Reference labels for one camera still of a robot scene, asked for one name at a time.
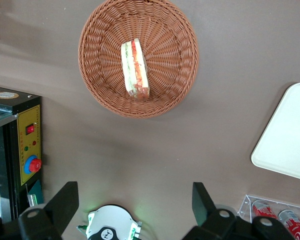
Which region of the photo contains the clear acrylic bottle rack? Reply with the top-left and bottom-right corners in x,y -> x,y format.
237,194 -> 300,240

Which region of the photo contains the triangle sandwich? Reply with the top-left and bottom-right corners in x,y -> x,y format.
120,37 -> 151,102

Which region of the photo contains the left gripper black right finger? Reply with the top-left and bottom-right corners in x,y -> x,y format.
179,181 -> 298,240

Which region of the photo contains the cream rectangular tray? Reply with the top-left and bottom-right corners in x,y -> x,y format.
250,82 -> 300,183

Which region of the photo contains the black cabinet with yellow panel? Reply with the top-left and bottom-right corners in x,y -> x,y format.
0,84 -> 45,225

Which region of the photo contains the round brown wicker basket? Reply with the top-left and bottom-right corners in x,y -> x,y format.
77,0 -> 200,119

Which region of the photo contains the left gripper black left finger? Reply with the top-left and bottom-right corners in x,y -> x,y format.
0,181 -> 80,240

